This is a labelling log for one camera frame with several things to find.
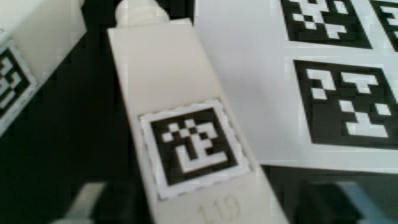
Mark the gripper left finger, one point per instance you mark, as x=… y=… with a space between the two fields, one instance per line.
x=83 y=213

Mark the white leg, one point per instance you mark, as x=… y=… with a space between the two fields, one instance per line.
x=42 y=30
x=205 y=182

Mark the marker tag sheet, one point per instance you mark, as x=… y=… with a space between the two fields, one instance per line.
x=307 y=58

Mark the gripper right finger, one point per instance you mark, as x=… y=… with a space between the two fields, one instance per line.
x=335 y=203

